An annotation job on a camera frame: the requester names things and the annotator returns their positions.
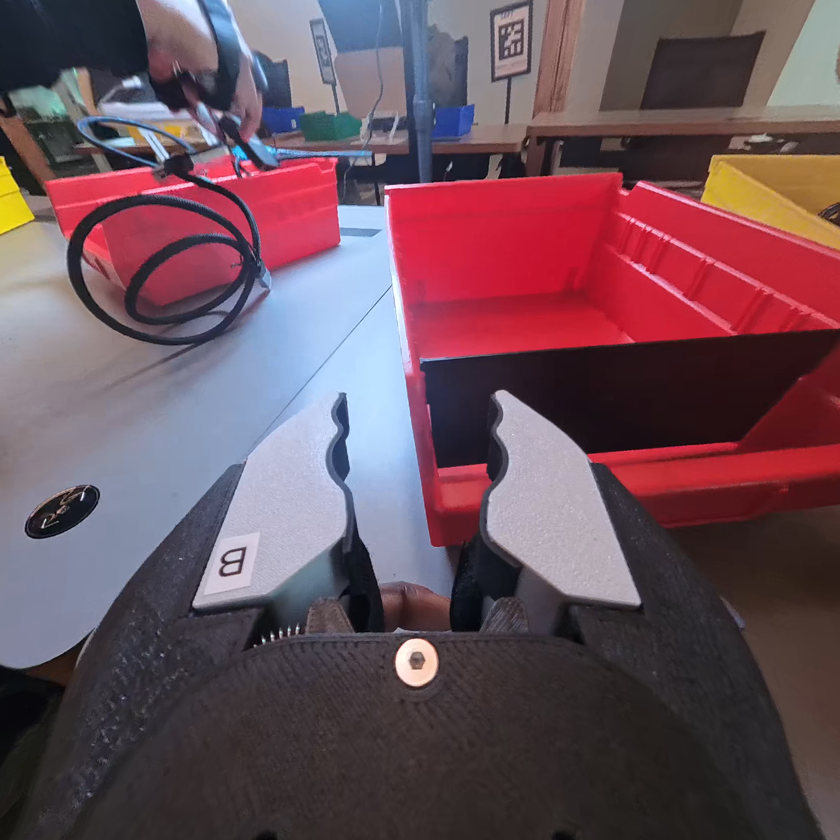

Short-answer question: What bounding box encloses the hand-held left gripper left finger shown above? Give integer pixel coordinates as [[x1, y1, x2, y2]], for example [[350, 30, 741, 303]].
[[192, 392, 360, 613]]

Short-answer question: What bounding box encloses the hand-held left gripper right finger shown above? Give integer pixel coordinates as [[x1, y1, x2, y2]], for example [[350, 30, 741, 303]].
[[479, 390, 642, 611]]

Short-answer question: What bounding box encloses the red plastic bin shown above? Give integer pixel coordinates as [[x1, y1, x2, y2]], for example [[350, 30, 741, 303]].
[[45, 156, 342, 308], [384, 172, 840, 547]]

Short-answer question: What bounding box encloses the black braided switch cable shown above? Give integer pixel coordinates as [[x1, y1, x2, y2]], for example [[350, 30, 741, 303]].
[[66, 157, 273, 347]]

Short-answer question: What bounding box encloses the yellow plastic bin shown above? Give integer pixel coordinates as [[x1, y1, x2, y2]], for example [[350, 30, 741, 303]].
[[0, 156, 35, 236], [701, 154, 840, 252]]

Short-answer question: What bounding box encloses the person's left hand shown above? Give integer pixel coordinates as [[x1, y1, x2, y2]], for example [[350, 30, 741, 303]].
[[379, 581, 452, 632]]

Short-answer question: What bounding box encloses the green plastic bin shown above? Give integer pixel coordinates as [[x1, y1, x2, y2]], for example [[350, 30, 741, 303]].
[[298, 112, 363, 142]]

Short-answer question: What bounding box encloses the square marker sign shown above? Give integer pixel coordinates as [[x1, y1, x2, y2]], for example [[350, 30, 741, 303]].
[[490, 1, 534, 83], [310, 18, 337, 85]]

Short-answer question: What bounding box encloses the black bin divider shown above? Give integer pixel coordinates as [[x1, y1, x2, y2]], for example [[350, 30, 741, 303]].
[[420, 328, 840, 468]]

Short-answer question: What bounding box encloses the cardboard box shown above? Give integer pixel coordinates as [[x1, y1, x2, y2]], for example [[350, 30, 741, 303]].
[[335, 45, 413, 120]]

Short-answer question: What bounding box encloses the black metal pole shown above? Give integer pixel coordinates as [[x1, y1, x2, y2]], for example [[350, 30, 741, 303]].
[[399, 0, 437, 186]]

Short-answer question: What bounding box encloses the round black desk button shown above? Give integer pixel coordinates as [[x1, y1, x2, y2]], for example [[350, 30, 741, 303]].
[[25, 484, 101, 540]]

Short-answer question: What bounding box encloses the long wooden desk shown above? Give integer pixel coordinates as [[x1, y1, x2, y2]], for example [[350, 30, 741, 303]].
[[73, 125, 529, 158], [527, 105, 840, 178]]

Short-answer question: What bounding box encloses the dark framed wall panel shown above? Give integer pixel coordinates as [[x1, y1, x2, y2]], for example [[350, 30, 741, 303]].
[[640, 31, 767, 111]]

